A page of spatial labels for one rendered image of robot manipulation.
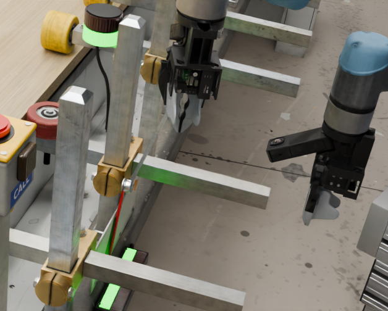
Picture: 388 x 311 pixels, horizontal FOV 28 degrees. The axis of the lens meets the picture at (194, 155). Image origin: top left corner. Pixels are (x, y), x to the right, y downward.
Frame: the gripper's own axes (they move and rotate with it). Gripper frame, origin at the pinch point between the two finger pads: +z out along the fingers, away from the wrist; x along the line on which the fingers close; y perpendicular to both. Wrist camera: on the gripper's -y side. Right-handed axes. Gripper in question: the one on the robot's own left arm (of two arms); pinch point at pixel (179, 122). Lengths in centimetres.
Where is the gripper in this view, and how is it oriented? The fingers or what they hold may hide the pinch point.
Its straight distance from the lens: 124.8
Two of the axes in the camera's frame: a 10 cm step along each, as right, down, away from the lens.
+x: 9.8, 0.6, 1.9
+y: 1.2, 5.6, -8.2
